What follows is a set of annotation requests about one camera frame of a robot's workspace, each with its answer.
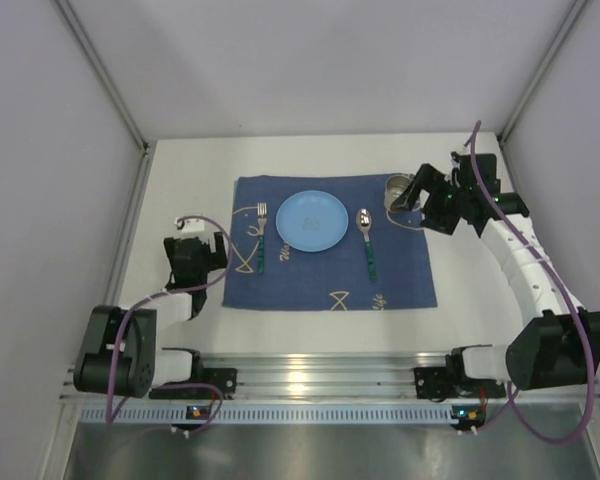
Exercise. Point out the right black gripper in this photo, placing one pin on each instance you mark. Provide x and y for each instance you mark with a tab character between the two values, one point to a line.
431	198

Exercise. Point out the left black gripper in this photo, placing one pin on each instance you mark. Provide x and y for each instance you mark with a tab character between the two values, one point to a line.
212	251

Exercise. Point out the small metal cup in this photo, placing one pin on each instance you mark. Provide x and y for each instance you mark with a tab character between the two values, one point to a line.
395	186

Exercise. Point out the metal fork teal handle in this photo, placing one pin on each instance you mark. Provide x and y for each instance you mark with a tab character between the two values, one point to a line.
262	212

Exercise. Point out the metal spoon teal handle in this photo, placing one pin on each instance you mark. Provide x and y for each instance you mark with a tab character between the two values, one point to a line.
364	223

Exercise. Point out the blue cloth placemat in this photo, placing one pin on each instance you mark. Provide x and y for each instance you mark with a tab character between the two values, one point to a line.
336	279

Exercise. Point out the light blue plastic plate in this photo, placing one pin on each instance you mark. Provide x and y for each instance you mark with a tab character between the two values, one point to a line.
312	221

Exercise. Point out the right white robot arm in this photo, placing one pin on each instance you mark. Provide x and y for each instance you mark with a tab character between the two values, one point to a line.
559	344

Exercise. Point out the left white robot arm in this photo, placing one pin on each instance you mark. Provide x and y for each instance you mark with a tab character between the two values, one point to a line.
119	348

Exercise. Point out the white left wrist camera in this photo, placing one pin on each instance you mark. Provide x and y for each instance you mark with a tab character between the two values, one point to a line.
187	227

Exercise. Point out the left aluminium frame post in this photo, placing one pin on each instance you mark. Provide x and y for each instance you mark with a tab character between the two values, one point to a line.
71	19

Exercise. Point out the aluminium frame post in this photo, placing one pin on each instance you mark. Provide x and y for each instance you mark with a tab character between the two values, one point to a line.
71	19
564	30

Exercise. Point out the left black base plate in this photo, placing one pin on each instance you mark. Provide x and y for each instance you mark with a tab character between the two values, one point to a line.
225	379

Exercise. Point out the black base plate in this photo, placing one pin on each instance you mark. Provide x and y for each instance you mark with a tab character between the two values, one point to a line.
438	384
225	379

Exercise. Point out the aluminium mounting rail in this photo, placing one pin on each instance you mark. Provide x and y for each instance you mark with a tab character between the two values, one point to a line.
315	377

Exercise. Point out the perforated grey cable duct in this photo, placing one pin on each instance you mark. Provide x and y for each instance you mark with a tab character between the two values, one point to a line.
248	414

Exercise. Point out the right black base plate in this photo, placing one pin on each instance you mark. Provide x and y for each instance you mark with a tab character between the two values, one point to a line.
438	384

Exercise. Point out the right aluminium frame post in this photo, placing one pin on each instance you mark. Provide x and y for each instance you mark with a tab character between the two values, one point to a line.
564	30

